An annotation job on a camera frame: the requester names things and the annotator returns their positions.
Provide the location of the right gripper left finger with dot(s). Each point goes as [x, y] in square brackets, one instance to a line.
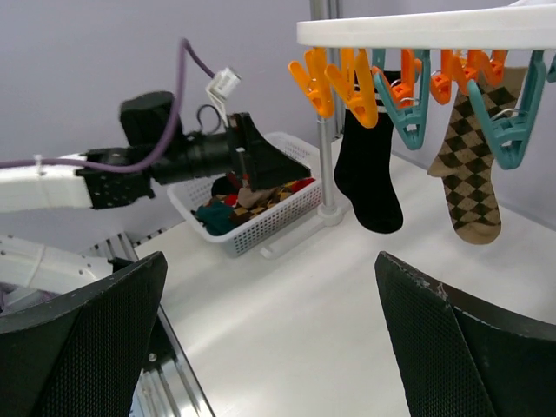
[81, 354]

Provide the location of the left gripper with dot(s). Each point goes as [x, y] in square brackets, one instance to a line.
[261, 161]

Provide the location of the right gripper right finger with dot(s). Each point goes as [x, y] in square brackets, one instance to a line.
[459, 355]

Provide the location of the brown argyle sock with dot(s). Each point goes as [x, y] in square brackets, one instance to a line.
[242, 215]
[464, 164]

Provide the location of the black striped sock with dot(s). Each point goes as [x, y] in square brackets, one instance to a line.
[362, 172]

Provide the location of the white clip hanger frame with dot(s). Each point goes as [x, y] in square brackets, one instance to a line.
[522, 27]

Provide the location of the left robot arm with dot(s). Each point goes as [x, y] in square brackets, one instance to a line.
[158, 151]

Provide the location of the white laundry basket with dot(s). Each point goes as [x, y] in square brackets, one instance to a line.
[187, 197]

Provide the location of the dark teal sock in basket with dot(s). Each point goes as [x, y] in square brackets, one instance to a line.
[215, 218]

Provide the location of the white clothes rack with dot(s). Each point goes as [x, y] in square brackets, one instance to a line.
[330, 211]

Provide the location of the orange clothes clip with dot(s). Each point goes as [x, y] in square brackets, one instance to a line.
[461, 66]
[312, 81]
[353, 82]

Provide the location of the teal clothes clip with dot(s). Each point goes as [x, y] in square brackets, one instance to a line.
[406, 102]
[508, 132]

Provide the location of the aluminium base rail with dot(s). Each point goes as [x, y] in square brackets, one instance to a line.
[167, 385]

